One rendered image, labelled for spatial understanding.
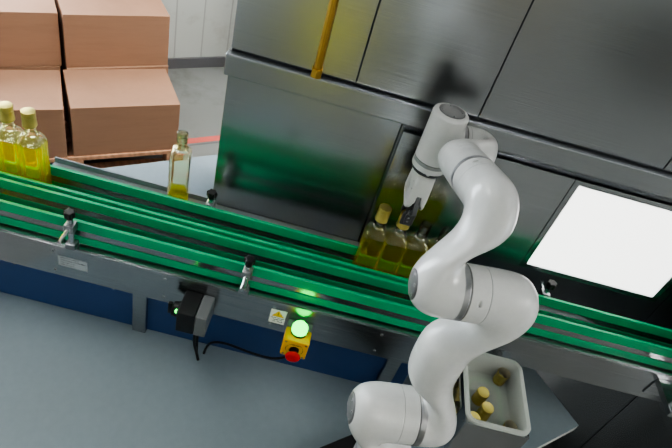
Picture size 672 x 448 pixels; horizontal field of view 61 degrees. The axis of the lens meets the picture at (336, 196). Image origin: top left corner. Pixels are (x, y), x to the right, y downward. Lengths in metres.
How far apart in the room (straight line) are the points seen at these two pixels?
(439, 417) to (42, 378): 1.06
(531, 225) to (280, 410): 0.88
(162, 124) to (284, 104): 1.85
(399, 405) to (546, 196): 0.71
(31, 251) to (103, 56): 1.94
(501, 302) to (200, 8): 3.63
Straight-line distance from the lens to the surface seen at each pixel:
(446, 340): 1.07
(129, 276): 1.64
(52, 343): 1.83
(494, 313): 0.99
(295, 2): 1.39
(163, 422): 1.68
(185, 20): 4.32
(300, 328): 1.54
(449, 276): 0.94
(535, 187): 1.60
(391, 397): 1.24
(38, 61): 3.49
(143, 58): 3.53
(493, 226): 0.96
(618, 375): 1.94
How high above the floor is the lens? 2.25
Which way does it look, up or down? 39 degrees down
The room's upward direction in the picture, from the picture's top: 18 degrees clockwise
